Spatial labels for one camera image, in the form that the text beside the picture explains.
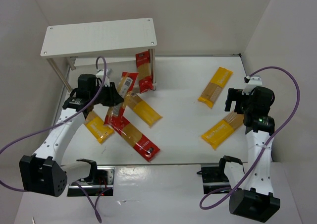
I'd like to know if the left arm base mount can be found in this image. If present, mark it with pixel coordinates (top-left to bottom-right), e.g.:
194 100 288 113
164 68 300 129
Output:
77 166 115 197

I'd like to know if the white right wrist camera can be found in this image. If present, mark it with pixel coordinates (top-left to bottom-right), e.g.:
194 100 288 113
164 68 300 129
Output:
242 75 263 95

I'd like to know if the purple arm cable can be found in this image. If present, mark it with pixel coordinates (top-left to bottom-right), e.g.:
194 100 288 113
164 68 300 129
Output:
199 65 301 210
0 56 108 224

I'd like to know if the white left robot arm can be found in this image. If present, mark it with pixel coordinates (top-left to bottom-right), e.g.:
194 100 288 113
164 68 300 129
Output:
19 74 123 197

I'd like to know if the yellow pasta bag upper right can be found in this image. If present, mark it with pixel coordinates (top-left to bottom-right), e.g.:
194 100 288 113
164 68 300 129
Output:
198 67 233 109

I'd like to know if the yellow Pastatime pasta bag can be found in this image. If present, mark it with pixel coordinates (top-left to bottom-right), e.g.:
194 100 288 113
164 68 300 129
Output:
201 111 244 150

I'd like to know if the red pasta bag front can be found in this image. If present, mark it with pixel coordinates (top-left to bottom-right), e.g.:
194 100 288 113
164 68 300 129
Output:
112 117 160 162

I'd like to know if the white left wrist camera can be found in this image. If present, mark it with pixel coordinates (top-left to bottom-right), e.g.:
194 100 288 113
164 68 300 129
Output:
95 68 113 87

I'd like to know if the yellow pasta bag centre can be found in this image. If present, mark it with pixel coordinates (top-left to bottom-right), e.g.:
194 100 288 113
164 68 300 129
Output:
125 91 162 127

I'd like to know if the white two-tier shelf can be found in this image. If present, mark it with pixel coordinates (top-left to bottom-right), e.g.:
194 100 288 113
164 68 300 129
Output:
40 18 157 92

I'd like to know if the red pasta bag on shelf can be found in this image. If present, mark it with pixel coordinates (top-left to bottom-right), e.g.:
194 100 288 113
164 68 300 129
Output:
135 51 153 94

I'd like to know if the red pasta bag label side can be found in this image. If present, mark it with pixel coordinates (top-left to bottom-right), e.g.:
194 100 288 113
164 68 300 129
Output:
104 72 138 126

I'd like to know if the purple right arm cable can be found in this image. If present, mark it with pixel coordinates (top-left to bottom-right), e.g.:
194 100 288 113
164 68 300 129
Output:
199 65 301 210

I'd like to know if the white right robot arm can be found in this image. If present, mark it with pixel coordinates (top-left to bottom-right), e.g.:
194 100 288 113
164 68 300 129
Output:
219 86 280 223

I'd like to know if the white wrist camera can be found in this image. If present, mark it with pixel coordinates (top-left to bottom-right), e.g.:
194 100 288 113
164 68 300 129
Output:
242 75 263 95
95 68 113 87

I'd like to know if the yellow pasta bag far left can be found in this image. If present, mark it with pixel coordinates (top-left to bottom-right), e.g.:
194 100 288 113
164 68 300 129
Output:
84 111 114 144

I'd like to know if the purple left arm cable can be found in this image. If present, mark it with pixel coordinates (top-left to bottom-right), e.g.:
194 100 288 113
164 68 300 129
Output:
0 56 108 224

